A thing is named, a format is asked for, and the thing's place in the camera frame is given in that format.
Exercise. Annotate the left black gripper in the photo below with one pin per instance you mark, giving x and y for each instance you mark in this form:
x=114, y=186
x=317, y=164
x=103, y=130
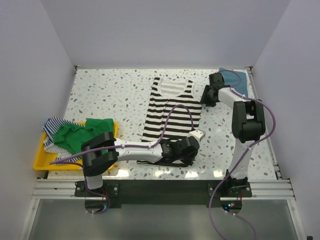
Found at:
x=191, y=159

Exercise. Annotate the blue ribbed tank top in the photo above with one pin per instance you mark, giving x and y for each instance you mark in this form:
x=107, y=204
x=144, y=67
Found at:
x=236, y=79

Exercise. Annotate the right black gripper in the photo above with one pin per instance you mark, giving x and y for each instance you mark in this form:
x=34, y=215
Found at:
x=205, y=101

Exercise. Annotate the black white striped tank top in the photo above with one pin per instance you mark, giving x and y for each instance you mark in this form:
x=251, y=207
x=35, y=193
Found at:
x=172, y=111

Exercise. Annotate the yellow plastic tray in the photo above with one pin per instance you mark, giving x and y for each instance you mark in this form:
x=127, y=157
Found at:
x=43, y=159

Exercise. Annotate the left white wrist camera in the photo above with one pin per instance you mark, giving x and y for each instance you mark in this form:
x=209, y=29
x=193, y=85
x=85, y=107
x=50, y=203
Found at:
x=198, y=134

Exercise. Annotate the blue white striped tank top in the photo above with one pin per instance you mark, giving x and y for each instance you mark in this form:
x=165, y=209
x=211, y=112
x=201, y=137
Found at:
x=50, y=128

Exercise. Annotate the green tank top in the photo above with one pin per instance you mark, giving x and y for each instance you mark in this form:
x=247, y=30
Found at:
x=71, y=137

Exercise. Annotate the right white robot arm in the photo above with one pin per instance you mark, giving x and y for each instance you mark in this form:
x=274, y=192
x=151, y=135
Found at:
x=247, y=127

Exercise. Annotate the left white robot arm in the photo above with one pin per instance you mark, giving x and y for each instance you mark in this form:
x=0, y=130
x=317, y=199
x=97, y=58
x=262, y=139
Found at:
x=101, y=152

